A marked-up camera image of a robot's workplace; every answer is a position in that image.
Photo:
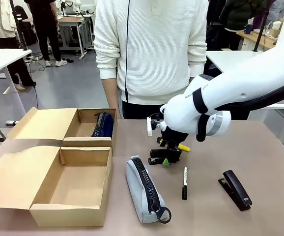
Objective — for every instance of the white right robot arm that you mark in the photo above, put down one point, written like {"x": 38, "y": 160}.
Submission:
{"x": 245, "y": 81}

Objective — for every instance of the person's left forearm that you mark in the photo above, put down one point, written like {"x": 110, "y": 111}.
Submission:
{"x": 198, "y": 64}

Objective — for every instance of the black stapler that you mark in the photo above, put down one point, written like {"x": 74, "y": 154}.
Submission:
{"x": 236, "y": 190}

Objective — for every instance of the person in black clothes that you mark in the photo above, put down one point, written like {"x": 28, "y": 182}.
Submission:
{"x": 46, "y": 29}

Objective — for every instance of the grey zippered pencil case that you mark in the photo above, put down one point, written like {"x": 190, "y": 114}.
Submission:
{"x": 142, "y": 186}

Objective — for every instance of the yellow highlighter pen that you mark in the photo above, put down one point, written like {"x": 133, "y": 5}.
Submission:
{"x": 185, "y": 148}

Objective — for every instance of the navy zippered pencil case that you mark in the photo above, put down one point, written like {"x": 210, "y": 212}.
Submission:
{"x": 105, "y": 125}

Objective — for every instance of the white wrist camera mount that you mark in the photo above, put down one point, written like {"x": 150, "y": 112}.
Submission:
{"x": 150, "y": 126}

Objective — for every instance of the black marker with white label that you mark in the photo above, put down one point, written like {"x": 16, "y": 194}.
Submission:
{"x": 185, "y": 183}

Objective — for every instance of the thick black marker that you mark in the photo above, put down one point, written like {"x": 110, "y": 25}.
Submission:
{"x": 155, "y": 161}
{"x": 158, "y": 152}

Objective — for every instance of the large open cardboard box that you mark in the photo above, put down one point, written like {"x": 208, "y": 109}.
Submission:
{"x": 65, "y": 186}

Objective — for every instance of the black stand pole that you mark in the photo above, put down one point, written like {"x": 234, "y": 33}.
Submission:
{"x": 19, "y": 24}

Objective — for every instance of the person in dark green jacket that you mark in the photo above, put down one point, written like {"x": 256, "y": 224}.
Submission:
{"x": 240, "y": 14}

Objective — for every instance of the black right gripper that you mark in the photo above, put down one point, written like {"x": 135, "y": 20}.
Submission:
{"x": 174, "y": 137}

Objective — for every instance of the wooden top workbench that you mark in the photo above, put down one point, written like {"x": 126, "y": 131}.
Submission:
{"x": 262, "y": 39}

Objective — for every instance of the white desk with grey legs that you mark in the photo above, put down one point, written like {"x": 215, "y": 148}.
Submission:
{"x": 75, "y": 27}

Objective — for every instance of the person's right forearm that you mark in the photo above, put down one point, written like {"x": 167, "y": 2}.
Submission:
{"x": 109, "y": 93}

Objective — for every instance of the small cardboard box with lid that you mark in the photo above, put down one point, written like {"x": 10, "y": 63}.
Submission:
{"x": 48, "y": 123}

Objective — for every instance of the blue mug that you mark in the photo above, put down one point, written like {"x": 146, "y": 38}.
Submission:
{"x": 248, "y": 29}

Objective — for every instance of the person in white sweater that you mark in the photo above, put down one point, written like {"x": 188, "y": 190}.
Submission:
{"x": 156, "y": 49}

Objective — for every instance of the black slanted pole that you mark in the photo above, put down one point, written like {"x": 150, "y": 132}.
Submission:
{"x": 262, "y": 27}

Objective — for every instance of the white table with white leg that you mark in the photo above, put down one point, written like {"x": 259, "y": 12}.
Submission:
{"x": 2, "y": 59}

